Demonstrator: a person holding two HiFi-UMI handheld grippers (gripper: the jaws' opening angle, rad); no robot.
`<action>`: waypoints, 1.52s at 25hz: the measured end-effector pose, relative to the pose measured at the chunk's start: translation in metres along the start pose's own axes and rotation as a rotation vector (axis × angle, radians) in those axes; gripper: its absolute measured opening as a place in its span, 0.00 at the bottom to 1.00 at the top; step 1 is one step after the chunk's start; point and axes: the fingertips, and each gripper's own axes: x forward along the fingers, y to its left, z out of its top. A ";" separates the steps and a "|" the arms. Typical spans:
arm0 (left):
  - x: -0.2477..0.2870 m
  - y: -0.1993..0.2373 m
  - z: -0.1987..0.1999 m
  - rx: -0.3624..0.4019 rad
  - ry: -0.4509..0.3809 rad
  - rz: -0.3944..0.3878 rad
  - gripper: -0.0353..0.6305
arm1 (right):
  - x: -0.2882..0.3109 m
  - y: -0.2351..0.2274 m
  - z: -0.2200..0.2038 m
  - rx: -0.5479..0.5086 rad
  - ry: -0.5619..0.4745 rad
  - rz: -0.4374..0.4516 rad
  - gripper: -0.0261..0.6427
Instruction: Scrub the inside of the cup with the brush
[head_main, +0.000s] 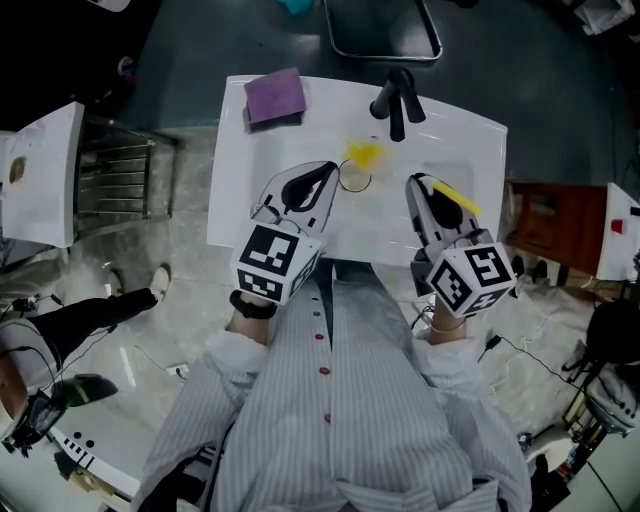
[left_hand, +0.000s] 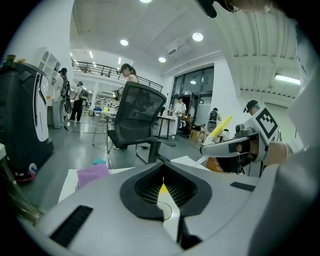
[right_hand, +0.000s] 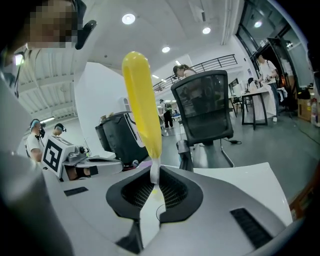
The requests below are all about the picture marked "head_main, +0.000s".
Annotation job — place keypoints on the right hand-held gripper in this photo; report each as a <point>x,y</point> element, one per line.
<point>475,275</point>

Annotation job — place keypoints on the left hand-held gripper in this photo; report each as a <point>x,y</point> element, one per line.
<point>270,255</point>

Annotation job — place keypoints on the person's left forearm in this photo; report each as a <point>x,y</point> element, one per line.
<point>247,331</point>

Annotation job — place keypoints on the person's right forearm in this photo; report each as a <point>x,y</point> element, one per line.
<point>447,337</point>

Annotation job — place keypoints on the white ceramic sink basin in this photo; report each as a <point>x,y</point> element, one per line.
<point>280,170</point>

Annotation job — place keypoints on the purple cloth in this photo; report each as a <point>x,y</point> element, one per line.
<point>277,95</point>

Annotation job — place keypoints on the reddish brown wooden cabinet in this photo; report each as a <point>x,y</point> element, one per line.
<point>555,220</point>

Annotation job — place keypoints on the black faucet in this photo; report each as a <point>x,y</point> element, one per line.
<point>397,100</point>

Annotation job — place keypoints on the black wristband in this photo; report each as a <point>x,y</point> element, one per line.
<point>250,311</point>

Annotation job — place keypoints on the metal rack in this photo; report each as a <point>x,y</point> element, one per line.
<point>120,175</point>

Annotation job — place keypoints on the person's striped white shirt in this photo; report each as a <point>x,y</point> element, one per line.
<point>360,400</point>

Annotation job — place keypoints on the round red blue lid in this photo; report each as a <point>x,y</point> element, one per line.
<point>127,70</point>

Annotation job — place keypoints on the white plastic appliance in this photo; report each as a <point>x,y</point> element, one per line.
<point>110,4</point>

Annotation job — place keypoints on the round brown item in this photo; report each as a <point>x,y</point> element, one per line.
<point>18,169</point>

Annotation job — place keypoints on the black chair metal frame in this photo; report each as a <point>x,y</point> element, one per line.
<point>380,55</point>

